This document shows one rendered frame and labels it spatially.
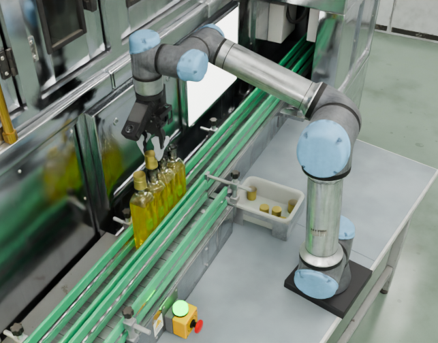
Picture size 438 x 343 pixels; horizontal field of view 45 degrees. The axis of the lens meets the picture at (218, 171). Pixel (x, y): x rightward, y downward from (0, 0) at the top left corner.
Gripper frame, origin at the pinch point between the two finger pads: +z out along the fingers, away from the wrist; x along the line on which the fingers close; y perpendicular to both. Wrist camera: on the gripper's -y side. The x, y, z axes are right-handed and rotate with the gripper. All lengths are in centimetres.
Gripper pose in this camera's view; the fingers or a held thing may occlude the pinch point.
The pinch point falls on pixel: (150, 156)
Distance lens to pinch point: 149.0
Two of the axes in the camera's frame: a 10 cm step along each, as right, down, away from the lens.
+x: -8.9, -2.9, 3.6
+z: 0.0, 7.8, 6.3
